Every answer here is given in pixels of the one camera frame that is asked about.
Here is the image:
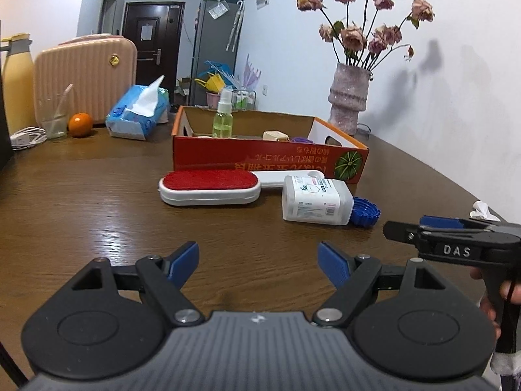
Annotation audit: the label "blue bottle cap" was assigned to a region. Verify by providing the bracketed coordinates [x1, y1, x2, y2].
[349, 196, 382, 227]

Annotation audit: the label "pink ceramic vase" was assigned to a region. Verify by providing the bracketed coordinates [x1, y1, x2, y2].
[328, 63, 373, 136]

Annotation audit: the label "large white plastic bottle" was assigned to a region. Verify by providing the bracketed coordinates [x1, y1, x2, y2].
[281, 175, 354, 226]

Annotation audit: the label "yellow watering can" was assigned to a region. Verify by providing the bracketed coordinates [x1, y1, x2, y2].
[199, 74, 227, 93]

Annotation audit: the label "small rack with bottles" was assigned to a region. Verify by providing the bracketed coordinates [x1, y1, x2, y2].
[232, 87, 257, 111]

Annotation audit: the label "cardboard box on floor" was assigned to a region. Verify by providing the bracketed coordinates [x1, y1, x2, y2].
[175, 77, 192, 105]

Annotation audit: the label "person's right hand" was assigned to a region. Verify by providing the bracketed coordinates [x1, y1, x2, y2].
[469, 266, 521, 339]

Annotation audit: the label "blue tissue pack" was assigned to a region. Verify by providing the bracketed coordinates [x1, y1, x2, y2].
[105, 75, 171, 141]

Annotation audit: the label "green clear spray bottle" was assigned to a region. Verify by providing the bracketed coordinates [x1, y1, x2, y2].
[212, 88, 234, 138]

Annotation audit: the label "yellow thermos bottle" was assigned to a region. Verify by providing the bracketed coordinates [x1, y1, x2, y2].
[1, 33, 36, 136]

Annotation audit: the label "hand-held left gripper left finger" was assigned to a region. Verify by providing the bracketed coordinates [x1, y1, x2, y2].
[61, 241, 205, 327]

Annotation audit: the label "white coiled cable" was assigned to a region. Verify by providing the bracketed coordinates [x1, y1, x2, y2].
[10, 126, 48, 150]

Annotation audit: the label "clear glass cup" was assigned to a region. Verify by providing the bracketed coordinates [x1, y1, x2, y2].
[38, 85, 75, 141]

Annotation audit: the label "pink ribbed suitcase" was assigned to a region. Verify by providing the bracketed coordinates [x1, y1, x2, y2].
[33, 33, 138, 125]

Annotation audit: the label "grey refrigerator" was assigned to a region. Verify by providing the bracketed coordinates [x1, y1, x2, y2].
[189, 0, 245, 109]

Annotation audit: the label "white folded umbrella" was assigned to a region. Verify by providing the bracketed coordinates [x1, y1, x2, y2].
[225, 0, 245, 52]

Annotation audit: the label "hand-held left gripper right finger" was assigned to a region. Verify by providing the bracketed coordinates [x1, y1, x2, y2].
[311, 241, 457, 328]

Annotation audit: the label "grey side door frame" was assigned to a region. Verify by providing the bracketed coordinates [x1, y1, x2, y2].
[99, 0, 118, 35]

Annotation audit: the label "red and white lint brush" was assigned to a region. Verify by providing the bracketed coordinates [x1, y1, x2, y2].
[158, 169, 327, 207]

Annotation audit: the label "orange fruit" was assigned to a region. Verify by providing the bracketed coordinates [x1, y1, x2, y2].
[68, 112, 94, 138]

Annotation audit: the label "crumpled white tissue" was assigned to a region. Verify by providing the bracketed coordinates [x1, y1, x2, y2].
[469, 200, 501, 222]

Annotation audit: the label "dried pink roses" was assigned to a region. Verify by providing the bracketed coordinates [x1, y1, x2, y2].
[295, 0, 436, 72]

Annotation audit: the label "red cardboard box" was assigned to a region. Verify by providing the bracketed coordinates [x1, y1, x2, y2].
[171, 105, 370, 184]

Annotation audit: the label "dark entrance door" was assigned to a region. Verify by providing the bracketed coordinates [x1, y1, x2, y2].
[122, 2, 186, 105]

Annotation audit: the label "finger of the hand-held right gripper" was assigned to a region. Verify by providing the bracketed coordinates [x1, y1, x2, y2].
[383, 220, 426, 249]
[419, 214, 502, 231]

